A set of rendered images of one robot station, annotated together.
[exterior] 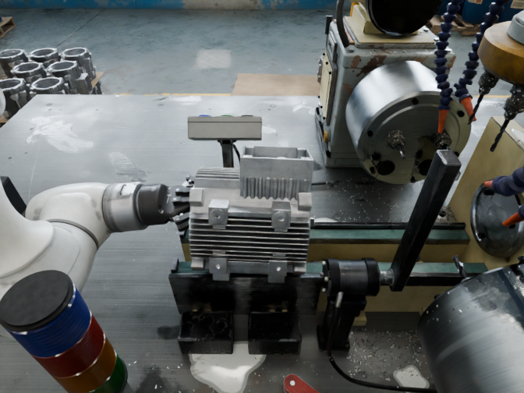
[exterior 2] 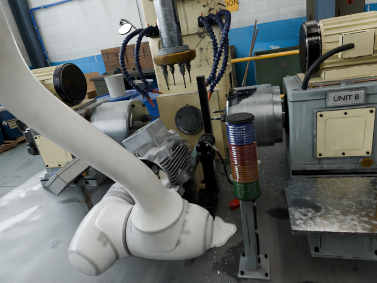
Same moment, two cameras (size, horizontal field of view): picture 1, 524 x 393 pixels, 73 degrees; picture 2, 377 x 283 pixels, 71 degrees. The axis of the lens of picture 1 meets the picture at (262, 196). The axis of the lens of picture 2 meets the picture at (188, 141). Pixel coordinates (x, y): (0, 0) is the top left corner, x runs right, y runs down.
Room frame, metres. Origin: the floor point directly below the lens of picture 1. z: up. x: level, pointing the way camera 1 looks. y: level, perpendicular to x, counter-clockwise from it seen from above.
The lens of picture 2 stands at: (0.12, 0.73, 1.39)
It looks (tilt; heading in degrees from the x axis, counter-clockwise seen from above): 21 degrees down; 288
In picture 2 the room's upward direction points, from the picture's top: 10 degrees counter-clockwise
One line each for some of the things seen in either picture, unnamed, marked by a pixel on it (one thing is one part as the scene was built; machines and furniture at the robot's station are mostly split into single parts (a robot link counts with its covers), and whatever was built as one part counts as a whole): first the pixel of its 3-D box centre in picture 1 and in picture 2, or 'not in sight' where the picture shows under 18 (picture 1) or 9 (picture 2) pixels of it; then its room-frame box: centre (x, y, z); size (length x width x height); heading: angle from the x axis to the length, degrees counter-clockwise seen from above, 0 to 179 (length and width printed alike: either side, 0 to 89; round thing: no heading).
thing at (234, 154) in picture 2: (66, 338); (242, 149); (0.17, 0.20, 1.14); 0.06 x 0.06 x 0.04
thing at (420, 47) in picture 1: (370, 90); (76, 141); (1.06, -0.35, 0.99); 0.35 x 0.31 x 0.37; 0
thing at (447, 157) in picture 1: (416, 231); (205, 110); (0.33, -0.21, 1.12); 0.04 x 0.03 x 0.26; 90
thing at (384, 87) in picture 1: (396, 112); (114, 128); (0.82, -0.35, 1.04); 0.37 x 0.25 x 0.25; 0
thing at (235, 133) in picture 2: (48, 314); (240, 129); (0.17, 0.20, 1.19); 0.06 x 0.06 x 0.04
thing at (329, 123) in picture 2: not in sight; (332, 123); (-0.13, -0.34, 0.99); 0.35 x 0.31 x 0.37; 0
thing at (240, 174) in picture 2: (82, 357); (244, 167); (0.17, 0.20, 1.10); 0.06 x 0.06 x 0.04
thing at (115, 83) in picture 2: not in sight; (115, 86); (1.81, -2.13, 0.99); 0.24 x 0.22 x 0.24; 179
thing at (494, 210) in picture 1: (493, 217); (189, 121); (0.47, -0.44, 1.02); 0.15 x 0.02 x 0.15; 0
